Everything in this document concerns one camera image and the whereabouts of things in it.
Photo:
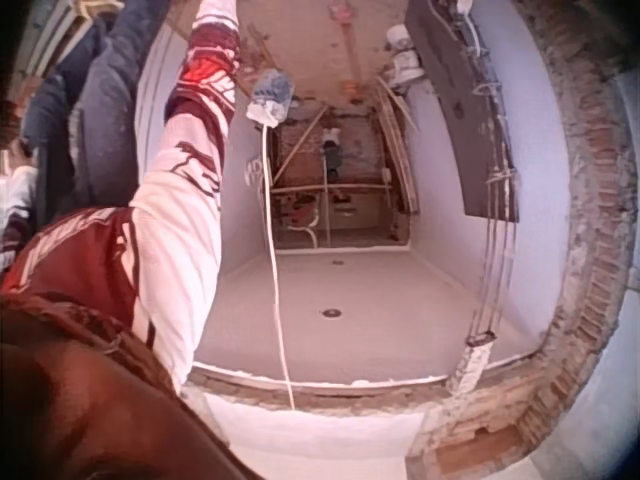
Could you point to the bundle of wall conduits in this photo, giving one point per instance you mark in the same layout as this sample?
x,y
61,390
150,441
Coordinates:
x,y
495,220

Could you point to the white bucket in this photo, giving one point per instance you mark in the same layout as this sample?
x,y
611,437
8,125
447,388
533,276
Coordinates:
x,y
400,36
407,67

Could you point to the bundle of wooden slats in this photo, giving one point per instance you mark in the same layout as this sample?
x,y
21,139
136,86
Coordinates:
x,y
400,145

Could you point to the white bent pipe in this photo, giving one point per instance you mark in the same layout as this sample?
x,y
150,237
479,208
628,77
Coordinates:
x,y
306,231

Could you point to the grey ladder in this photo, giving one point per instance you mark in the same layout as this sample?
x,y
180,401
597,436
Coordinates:
x,y
35,35

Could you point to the red floor pipe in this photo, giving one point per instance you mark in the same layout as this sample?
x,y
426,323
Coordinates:
x,y
346,45

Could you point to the red bucket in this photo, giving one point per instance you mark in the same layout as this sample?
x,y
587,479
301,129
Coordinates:
x,y
305,212

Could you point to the white cabinet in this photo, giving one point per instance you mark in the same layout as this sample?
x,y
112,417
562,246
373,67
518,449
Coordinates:
x,y
352,212

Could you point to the dark wall board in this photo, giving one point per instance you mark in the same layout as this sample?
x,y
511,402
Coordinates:
x,y
460,100

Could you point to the person's legs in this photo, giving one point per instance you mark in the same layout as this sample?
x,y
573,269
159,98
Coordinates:
x,y
107,110

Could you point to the horizontal wooden pole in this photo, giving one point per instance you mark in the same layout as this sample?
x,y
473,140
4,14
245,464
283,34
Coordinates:
x,y
330,188

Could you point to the round ceiling fitting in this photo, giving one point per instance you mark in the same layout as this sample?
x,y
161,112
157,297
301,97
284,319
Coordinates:
x,y
330,313

